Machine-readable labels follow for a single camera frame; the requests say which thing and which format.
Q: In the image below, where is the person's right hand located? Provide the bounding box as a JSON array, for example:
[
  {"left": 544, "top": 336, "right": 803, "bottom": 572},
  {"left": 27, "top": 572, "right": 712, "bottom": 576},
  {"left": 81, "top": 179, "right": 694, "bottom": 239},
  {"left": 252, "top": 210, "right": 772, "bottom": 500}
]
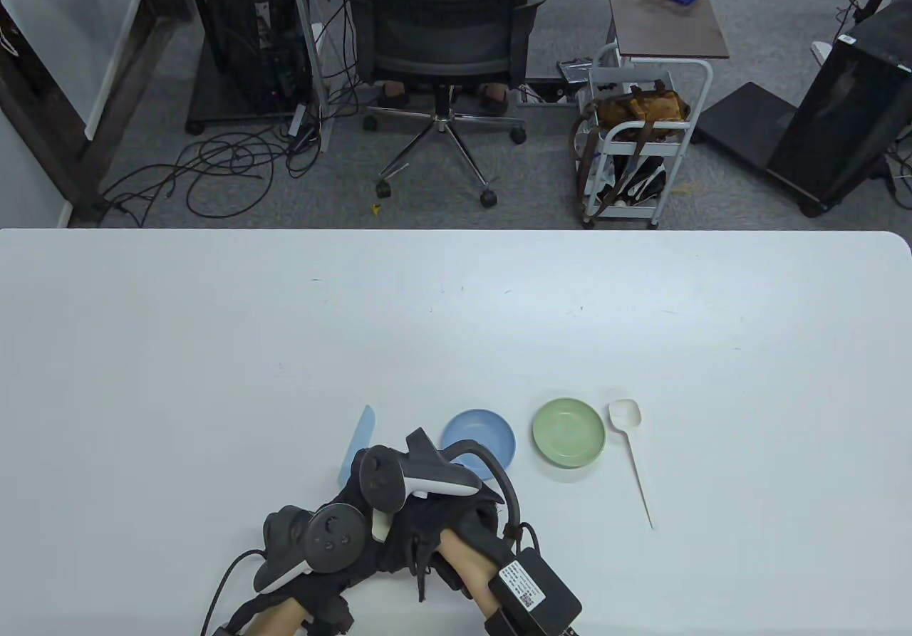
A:
[{"left": 324, "top": 483, "right": 503, "bottom": 601}]

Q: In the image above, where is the person's left hand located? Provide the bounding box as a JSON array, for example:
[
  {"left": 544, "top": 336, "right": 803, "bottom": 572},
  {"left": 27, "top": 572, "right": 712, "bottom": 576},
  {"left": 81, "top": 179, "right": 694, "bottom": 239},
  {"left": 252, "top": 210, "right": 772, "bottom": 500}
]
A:
[{"left": 228, "top": 570, "right": 356, "bottom": 636}]

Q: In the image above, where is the light blue plastic knife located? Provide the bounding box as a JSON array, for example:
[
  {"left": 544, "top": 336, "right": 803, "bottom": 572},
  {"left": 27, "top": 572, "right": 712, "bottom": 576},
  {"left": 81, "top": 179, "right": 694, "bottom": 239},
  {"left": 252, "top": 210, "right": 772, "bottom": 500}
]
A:
[{"left": 337, "top": 405, "right": 376, "bottom": 486}]

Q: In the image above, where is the white plastic coffee spoon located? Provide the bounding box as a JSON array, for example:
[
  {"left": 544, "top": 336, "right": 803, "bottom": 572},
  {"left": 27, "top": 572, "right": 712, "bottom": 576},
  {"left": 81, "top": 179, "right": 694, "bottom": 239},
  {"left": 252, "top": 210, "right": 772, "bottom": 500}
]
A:
[{"left": 608, "top": 399, "right": 655, "bottom": 530}]

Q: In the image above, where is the person's left forearm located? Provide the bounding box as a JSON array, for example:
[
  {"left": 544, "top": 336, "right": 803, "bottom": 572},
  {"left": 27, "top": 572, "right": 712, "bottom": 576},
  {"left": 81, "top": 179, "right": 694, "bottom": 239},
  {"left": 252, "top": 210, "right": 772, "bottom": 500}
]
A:
[{"left": 246, "top": 597, "right": 307, "bottom": 636}]

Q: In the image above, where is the person's right forearm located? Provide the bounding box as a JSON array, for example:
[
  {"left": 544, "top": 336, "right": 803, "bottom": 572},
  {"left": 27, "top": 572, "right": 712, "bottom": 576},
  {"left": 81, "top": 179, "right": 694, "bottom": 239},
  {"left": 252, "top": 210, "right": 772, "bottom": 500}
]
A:
[{"left": 438, "top": 529, "right": 514, "bottom": 615}]

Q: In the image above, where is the grey white handheld controller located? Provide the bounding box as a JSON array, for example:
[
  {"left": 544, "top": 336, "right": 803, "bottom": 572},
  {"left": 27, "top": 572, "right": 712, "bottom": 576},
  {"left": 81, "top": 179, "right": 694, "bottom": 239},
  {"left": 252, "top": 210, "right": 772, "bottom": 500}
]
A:
[
  {"left": 254, "top": 504, "right": 366, "bottom": 594},
  {"left": 356, "top": 428, "right": 524, "bottom": 544}
]

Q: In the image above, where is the blue round dish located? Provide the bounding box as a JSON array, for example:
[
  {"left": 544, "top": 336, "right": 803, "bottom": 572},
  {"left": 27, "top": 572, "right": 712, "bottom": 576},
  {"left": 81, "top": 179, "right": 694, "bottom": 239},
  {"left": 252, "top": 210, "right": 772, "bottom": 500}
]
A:
[{"left": 440, "top": 409, "right": 517, "bottom": 480}]

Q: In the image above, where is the black wrist sensor box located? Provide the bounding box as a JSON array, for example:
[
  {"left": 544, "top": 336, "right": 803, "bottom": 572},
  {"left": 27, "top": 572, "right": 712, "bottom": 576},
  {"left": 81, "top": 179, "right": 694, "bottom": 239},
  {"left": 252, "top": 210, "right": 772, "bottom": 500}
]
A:
[{"left": 488, "top": 547, "right": 581, "bottom": 636}]

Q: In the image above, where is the green round dish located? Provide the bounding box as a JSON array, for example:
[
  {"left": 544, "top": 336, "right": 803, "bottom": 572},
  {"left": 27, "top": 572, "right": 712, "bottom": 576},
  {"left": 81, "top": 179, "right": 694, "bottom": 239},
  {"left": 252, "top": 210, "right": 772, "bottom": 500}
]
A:
[{"left": 532, "top": 397, "right": 607, "bottom": 466}]

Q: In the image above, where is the black and white bag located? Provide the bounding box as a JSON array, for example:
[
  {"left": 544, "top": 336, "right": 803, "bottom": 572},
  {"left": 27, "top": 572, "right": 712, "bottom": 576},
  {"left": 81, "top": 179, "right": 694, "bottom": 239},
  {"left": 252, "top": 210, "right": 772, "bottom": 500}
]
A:
[{"left": 595, "top": 155, "right": 668, "bottom": 208}]

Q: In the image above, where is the white rolling cart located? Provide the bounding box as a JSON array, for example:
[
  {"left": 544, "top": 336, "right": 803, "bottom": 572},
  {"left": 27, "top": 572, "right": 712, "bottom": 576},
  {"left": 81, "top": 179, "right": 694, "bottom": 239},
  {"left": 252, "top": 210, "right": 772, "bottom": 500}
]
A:
[{"left": 581, "top": 43, "right": 713, "bottom": 229}]

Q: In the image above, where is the brown leather bag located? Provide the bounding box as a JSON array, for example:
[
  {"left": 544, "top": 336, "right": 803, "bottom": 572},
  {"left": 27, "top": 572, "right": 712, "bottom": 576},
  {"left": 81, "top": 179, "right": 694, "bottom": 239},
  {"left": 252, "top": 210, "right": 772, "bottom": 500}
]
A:
[{"left": 594, "top": 80, "right": 692, "bottom": 142}]

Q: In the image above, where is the black mesh office chair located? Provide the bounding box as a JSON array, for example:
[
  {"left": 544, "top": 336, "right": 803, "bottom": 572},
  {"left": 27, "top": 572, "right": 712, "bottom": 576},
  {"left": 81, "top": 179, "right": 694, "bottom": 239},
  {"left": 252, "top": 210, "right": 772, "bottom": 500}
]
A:
[{"left": 336, "top": 0, "right": 553, "bottom": 209}]

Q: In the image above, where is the white metal desk leg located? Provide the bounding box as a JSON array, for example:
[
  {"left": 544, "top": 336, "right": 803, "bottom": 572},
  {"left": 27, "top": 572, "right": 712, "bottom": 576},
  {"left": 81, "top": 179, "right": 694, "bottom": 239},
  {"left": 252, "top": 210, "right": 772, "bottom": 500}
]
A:
[{"left": 285, "top": 0, "right": 336, "bottom": 154}]

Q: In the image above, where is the black flat floor platform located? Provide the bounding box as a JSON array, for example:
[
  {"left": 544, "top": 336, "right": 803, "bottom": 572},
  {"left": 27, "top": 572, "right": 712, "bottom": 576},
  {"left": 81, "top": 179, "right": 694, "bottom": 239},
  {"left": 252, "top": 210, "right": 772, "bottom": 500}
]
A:
[{"left": 695, "top": 82, "right": 831, "bottom": 218}]

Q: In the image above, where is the black computer tower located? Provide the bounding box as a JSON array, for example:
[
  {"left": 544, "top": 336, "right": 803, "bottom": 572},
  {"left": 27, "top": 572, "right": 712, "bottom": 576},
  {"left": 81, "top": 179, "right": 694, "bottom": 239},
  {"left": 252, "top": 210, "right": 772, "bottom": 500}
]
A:
[
  {"left": 191, "top": 0, "right": 314, "bottom": 103},
  {"left": 766, "top": 0, "right": 912, "bottom": 211}
]

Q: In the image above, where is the dark wooden desk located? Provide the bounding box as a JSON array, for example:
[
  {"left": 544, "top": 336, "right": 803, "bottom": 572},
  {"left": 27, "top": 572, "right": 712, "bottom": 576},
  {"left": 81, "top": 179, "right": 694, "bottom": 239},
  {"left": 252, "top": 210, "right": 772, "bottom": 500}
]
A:
[{"left": 0, "top": 0, "right": 193, "bottom": 227}]

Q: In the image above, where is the brown side table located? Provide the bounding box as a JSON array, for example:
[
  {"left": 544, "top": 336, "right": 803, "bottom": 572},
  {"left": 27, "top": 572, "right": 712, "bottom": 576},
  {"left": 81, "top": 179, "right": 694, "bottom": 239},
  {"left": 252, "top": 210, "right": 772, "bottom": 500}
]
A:
[{"left": 606, "top": 0, "right": 730, "bottom": 60}]

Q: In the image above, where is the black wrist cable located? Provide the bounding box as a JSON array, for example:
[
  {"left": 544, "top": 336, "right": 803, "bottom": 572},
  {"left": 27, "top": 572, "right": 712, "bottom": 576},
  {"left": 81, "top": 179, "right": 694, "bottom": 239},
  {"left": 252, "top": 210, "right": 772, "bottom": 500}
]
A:
[{"left": 202, "top": 549, "right": 268, "bottom": 636}]

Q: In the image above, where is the black floor cable tangle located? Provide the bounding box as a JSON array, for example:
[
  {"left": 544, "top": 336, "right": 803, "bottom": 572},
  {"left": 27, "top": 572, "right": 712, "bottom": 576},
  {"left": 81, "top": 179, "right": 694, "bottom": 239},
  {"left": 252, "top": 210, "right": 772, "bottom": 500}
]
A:
[{"left": 96, "top": 120, "right": 325, "bottom": 227}]

